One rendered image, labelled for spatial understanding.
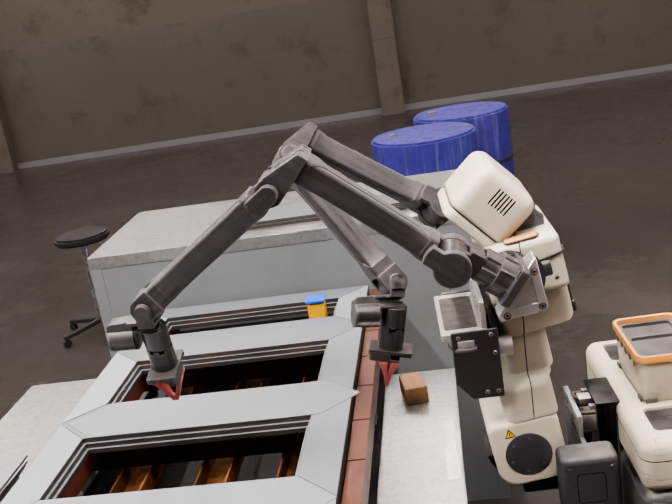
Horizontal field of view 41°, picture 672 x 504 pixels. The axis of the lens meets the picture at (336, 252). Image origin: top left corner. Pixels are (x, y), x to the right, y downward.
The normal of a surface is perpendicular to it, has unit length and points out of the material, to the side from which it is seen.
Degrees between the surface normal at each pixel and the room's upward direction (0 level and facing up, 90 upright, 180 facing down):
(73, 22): 90
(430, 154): 90
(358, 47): 90
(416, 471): 0
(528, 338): 90
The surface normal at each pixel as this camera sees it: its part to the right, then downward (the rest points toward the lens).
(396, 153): -0.57, 0.33
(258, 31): -0.04, 0.29
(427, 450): -0.15, -0.95
